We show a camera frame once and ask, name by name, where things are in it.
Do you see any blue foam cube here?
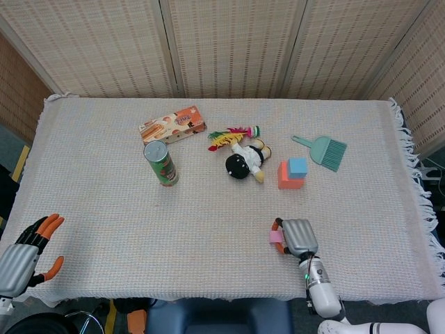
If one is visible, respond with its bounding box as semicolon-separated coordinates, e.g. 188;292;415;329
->
287;157;309;182

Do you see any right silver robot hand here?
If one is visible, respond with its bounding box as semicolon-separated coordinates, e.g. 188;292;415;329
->
270;217;320;259

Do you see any dark blue robot torso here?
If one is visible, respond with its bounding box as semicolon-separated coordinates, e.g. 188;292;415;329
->
145;298;295;334

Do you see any orange biscuit box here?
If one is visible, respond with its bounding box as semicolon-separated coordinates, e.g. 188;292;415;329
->
138;106;208;146

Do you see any teal hand brush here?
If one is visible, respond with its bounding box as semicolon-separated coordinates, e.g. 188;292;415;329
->
291;134;348;173

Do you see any beige woven tablecloth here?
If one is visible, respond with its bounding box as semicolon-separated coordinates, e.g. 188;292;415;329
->
0;92;445;309

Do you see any colourful feather shuttlecock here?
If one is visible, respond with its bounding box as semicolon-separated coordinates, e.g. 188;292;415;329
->
207;125;261;152

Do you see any large orange foam cube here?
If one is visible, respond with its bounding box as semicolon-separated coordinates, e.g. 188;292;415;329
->
277;160;306;191

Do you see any woven bamboo folding screen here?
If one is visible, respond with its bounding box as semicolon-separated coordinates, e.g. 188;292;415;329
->
0;0;445;157

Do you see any plush doll with black head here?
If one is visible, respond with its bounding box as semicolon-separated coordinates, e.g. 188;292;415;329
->
225;137;273;184

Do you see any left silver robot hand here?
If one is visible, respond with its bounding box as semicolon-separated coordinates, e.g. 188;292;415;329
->
0;213;66;299

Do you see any black round stool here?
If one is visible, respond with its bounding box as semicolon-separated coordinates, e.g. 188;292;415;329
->
6;310;105;334

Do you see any green chips can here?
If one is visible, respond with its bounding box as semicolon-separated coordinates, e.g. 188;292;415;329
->
143;140;180;188

